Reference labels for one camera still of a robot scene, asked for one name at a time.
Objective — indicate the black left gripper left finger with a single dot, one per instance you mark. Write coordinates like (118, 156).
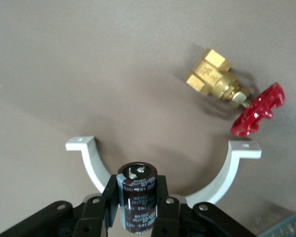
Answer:
(88, 217)

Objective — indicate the brass valve red handwheel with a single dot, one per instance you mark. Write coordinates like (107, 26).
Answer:
(212, 76)

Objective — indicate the white semicircular pipe clamp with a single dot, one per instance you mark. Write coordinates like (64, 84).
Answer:
(239, 158)

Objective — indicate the metal mesh power supply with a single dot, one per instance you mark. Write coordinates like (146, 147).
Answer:
(288, 227)

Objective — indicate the brown table cover mat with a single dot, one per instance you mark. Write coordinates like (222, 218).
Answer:
(64, 74)

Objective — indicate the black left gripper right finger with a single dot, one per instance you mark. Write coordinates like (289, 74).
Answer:
(177, 219)

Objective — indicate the small black component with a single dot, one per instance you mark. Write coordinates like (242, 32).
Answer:
(138, 197)

